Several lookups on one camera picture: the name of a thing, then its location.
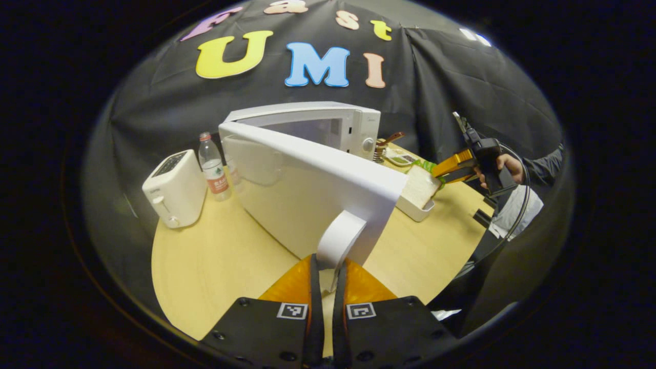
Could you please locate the white microwave oven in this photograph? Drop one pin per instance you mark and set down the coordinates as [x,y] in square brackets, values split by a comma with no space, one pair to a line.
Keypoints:
[307,189]

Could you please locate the black backdrop cloth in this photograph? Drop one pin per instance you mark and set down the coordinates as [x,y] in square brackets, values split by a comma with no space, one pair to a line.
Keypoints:
[451,87]

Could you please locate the white toaster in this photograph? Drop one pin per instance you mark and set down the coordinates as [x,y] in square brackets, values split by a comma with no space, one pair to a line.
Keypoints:
[174,189]

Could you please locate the black table clamp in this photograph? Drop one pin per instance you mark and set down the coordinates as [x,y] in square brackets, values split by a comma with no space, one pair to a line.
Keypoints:
[483,218]

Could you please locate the white divided seasoning dish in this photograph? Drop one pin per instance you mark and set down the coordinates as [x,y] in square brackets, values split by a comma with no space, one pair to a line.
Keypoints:
[401,158]

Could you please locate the white cloth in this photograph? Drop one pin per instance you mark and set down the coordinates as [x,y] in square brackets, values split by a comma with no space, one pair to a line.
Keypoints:
[517,212]

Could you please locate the small green item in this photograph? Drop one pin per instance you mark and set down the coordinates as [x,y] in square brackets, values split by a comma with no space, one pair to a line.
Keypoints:
[425,166]

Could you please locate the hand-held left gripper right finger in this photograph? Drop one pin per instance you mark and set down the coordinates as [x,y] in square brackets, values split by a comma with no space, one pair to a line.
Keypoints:
[339,318]

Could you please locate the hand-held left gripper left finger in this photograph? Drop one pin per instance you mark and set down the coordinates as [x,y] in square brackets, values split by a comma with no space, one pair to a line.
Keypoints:
[315,307]

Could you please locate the bread slice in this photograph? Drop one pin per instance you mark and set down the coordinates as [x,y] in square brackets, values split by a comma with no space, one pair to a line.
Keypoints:
[420,187]

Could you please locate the clear plastic water bottle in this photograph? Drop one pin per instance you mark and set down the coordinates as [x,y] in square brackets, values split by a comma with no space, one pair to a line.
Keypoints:
[214,171]

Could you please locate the small ceiling light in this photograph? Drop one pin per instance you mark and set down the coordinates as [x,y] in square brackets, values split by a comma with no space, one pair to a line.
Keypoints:
[474,37]

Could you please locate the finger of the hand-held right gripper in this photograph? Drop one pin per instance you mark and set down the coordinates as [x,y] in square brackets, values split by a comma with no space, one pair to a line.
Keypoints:
[461,178]
[453,163]

